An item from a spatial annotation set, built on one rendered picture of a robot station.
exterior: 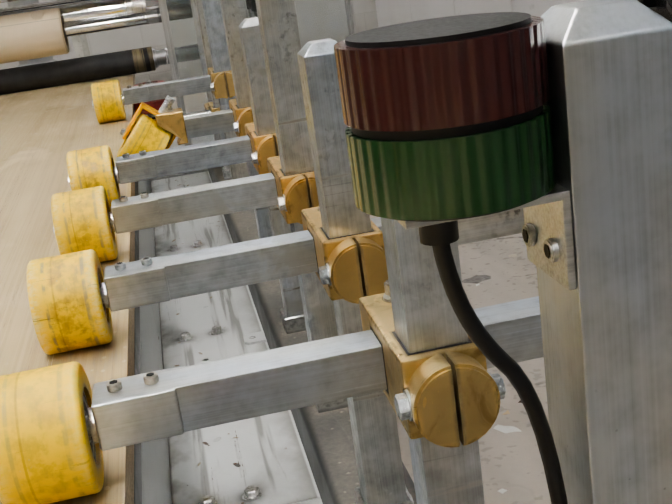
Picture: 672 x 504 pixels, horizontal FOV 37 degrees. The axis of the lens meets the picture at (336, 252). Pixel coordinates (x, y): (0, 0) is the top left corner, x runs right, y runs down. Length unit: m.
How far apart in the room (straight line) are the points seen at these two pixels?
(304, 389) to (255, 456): 0.63
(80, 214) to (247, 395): 0.50
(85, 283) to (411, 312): 0.34
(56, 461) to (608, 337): 0.37
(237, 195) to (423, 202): 0.82
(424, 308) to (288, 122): 0.50
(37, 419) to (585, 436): 0.35
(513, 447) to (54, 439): 1.93
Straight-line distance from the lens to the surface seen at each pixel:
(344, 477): 1.01
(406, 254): 0.56
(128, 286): 0.85
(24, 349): 0.91
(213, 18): 2.03
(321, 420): 1.12
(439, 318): 0.57
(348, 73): 0.28
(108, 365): 0.83
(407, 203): 0.28
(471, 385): 0.56
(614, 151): 0.30
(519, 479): 2.33
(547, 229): 0.32
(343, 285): 0.79
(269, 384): 0.62
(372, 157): 0.28
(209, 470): 1.23
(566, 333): 0.33
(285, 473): 1.19
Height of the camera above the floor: 1.20
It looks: 17 degrees down
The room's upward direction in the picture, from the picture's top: 8 degrees counter-clockwise
